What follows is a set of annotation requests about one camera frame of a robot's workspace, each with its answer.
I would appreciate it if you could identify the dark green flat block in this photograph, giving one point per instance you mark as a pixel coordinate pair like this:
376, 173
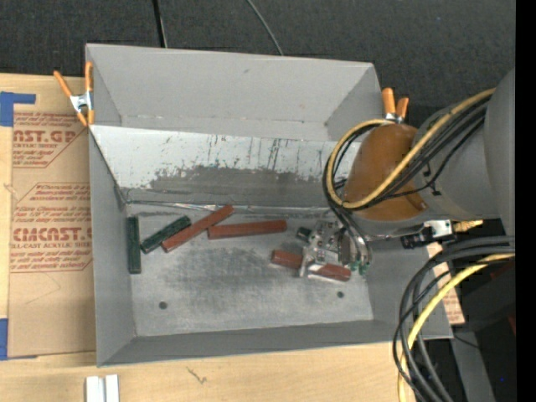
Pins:
134, 245
165, 234

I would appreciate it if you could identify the brown cardboard board red print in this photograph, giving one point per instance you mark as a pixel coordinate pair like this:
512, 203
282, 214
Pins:
50, 207

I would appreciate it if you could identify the black cylinder on white bracket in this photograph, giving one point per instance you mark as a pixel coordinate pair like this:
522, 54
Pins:
423, 235

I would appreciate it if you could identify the red-brown block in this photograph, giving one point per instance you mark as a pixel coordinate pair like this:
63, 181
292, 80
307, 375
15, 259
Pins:
287, 259
197, 228
247, 229

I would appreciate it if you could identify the grey metal bin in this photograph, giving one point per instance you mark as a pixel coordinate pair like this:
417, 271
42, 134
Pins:
234, 300

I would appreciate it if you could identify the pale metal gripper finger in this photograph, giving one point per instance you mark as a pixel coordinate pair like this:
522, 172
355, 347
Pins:
312, 253
310, 271

